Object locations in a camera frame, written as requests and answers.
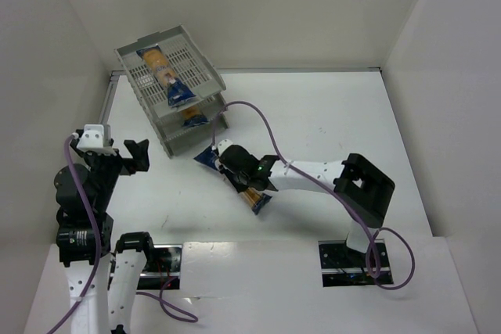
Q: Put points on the small spaghetti bag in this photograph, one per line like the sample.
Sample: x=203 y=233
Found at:
x=178 y=93

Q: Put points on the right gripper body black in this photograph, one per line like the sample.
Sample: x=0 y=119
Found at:
x=229 y=171

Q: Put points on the grey three-tier tray shelf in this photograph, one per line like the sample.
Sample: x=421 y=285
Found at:
x=195 y=70

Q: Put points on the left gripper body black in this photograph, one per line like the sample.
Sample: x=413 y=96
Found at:
x=118 y=161

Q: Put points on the wide spaghetti bag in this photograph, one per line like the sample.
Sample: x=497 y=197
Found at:
x=255 y=200

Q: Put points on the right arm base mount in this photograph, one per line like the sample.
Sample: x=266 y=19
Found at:
x=344 y=267

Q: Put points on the aluminium frame rail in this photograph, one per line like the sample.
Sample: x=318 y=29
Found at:
x=72 y=208

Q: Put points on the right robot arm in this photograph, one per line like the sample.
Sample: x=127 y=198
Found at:
x=360 y=186

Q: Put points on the long spaghetti bag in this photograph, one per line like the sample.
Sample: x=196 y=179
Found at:
x=193 y=117

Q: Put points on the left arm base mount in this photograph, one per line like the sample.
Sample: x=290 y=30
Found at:
x=163 y=265

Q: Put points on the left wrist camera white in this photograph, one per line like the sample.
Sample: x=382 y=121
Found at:
x=96 y=138

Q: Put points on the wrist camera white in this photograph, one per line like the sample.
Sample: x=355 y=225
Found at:
x=221 y=147
x=96 y=138

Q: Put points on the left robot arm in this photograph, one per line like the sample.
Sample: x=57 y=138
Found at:
x=102 y=278

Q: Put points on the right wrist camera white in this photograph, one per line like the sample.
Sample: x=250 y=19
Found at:
x=221 y=147

